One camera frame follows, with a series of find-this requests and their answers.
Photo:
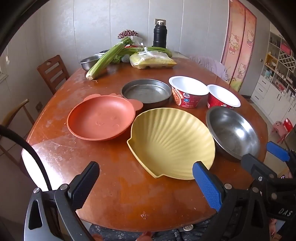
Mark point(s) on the round steel pan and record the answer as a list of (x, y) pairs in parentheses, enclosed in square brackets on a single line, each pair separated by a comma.
[(145, 92)]

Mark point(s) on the green leafy vegetable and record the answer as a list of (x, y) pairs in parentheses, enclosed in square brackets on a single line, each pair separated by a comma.
[(117, 60)]

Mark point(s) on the pink cartoon cat wardrobe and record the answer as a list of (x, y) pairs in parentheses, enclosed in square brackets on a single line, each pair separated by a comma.
[(245, 46)]

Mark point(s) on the pink plastic stool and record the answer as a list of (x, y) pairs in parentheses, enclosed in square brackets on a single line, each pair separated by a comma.
[(277, 127)]

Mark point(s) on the red packet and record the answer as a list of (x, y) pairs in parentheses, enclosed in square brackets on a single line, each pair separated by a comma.
[(134, 46)]

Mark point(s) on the white shelf cabinet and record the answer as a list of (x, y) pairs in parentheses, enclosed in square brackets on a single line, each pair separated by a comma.
[(266, 92)]

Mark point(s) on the gold-framed wall switch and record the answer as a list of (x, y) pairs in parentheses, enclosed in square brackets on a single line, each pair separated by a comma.
[(163, 20)]

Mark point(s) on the light curved wooden chair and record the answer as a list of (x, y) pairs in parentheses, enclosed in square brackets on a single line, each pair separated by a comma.
[(17, 109)]

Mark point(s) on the purple cloth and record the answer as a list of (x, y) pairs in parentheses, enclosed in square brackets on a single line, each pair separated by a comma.
[(208, 63)]

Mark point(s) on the paper noodle bowl blue label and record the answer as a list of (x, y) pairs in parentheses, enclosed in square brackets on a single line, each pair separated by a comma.
[(187, 84)]

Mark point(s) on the large steel bowl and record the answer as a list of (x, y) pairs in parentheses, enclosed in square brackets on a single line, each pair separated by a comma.
[(233, 134)]

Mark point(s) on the floral pants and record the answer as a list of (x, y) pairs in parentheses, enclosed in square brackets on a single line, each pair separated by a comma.
[(120, 234)]

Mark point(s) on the low wall socket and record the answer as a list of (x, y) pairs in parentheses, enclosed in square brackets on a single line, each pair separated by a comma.
[(39, 106)]

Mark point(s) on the brown wooden chair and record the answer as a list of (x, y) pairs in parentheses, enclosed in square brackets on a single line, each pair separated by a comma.
[(49, 71)]

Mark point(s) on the yellow shell-shaped plate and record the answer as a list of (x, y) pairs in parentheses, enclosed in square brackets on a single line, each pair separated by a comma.
[(171, 143)]

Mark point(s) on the red box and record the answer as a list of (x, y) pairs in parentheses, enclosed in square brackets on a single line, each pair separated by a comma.
[(286, 49)]

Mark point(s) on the small steel basin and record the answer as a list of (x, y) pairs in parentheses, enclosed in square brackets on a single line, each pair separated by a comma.
[(89, 63)]

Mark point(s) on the yellow food plastic bag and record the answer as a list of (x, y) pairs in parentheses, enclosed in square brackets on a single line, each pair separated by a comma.
[(150, 61)]

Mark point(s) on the red paper noodle bowl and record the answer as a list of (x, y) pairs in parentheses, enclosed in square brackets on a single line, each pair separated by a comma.
[(223, 95)]

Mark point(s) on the red plastic stool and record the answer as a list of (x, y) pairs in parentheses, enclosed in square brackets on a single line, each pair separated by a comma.
[(286, 126)]

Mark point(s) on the fruit in foam net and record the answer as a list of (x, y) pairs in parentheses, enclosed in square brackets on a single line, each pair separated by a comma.
[(125, 59)]

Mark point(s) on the black thermos bottle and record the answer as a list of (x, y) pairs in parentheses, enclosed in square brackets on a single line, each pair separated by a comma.
[(159, 34)]

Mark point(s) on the celery bunch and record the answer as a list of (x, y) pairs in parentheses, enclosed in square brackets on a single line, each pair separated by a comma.
[(104, 60)]

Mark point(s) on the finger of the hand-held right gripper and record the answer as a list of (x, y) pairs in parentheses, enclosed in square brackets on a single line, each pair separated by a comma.
[(254, 165), (277, 150)]

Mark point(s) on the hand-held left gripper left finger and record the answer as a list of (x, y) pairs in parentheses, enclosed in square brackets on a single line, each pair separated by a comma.
[(85, 183)]

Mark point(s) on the green vegetable stalks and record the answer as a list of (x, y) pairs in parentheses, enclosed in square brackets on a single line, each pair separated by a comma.
[(159, 49)]

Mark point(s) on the orange plastic plate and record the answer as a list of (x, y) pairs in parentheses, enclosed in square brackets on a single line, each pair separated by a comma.
[(99, 118)]

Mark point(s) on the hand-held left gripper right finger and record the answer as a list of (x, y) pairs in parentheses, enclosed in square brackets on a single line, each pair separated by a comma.
[(205, 185)]

